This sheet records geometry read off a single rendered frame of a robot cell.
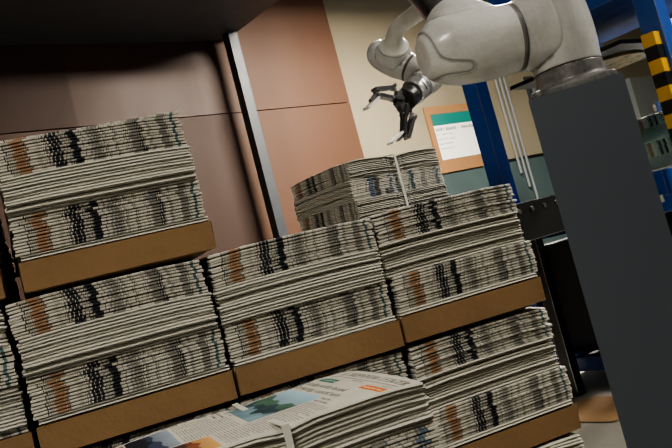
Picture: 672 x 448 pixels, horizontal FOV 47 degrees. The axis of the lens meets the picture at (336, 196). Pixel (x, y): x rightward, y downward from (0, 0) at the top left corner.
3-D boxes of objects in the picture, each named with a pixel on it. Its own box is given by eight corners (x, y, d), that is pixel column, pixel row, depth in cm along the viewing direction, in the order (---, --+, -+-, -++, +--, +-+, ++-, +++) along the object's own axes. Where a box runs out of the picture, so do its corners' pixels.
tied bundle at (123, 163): (220, 250, 121) (185, 109, 123) (20, 298, 110) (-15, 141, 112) (178, 271, 156) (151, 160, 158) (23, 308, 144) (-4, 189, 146)
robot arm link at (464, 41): (532, 20, 163) (433, 42, 160) (527, 86, 173) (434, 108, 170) (410, -98, 221) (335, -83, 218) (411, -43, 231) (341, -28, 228)
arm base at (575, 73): (613, 88, 184) (606, 65, 185) (618, 73, 163) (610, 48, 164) (536, 110, 190) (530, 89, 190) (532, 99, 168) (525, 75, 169)
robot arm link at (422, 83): (437, 92, 260) (428, 100, 257) (418, 100, 267) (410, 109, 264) (422, 69, 258) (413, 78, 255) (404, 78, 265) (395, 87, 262)
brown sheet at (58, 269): (218, 246, 121) (211, 220, 122) (23, 293, 110) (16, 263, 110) (176, 267, 156) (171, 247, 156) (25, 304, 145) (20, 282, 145)
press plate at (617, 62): (622, 46, 297) (619, 39, 297) (510, 93, 339) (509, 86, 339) (690, 43, 331) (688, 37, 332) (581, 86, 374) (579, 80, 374)
